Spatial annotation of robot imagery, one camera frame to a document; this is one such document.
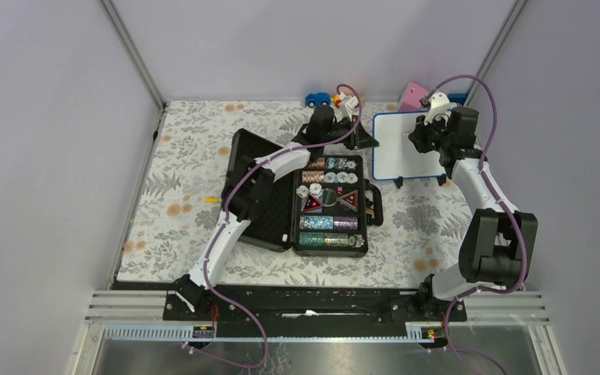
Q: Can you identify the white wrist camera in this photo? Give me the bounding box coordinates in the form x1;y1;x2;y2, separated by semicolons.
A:
339;95;360;119
422;91;456;124

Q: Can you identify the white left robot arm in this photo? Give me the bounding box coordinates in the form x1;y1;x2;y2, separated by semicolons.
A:
167;104;363;321

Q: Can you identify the black poker chip case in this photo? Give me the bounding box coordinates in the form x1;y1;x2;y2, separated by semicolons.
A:
226;129;384;258

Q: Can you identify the orange toy car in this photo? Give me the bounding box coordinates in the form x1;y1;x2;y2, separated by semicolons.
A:
330;95;342;108

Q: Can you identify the clear dealer button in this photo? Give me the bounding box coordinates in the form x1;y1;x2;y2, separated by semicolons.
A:
322;188;338;207

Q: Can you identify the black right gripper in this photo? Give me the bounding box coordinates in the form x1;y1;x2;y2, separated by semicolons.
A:
409;112;453;155

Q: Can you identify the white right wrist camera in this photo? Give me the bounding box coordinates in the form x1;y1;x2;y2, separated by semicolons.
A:
422;91;456;124

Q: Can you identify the red triangle all-in marker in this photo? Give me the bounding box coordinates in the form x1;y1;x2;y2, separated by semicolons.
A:
301;195;323;213

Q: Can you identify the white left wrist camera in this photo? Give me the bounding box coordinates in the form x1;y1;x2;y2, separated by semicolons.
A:
339;95;360;119

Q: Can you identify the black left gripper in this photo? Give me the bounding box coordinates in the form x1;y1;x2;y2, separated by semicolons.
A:
320;116;377;151

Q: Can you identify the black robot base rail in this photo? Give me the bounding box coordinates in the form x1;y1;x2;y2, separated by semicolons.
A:
162;282;467;338

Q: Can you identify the blue toy car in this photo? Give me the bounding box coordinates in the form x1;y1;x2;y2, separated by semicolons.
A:
305;92;331;108

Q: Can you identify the blue block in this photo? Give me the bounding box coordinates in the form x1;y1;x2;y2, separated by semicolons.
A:
447;93;468;105

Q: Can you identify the pink box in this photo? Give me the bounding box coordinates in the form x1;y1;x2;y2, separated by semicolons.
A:
397;81;428;112

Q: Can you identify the floral table cloth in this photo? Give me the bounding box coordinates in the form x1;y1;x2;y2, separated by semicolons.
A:
113;101;471;288

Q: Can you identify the blue framed whiteboard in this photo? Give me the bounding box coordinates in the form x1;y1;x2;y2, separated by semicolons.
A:
370;112;445;180

